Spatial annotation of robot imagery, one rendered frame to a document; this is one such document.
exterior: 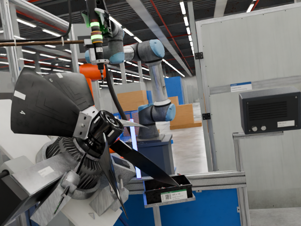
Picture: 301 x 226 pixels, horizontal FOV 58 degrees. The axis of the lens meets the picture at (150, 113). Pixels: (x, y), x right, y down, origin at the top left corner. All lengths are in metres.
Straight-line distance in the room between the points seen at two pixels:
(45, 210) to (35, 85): 0.37
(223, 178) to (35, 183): 0.96
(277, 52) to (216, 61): 0.58
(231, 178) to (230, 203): 0.14
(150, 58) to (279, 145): 1.77
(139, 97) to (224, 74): 6.46
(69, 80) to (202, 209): 0.94
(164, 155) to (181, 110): 8.60
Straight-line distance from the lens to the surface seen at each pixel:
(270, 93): 1.40
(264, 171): 3.02
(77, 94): 1.15
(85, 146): 1.00
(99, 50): 1.13
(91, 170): 1.02
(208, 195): 1.51
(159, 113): 1.77
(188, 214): 1.56
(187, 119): 10.35
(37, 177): 0.82
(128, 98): 9.24
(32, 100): 0.88
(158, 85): 1.73
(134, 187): 1.53
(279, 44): 2.97
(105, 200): 1.05
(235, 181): 1.48
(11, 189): 0.75
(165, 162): 1.79
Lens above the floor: 1.29
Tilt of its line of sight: 3 degrees down
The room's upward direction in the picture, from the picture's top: 8 degrees counter-clockwise
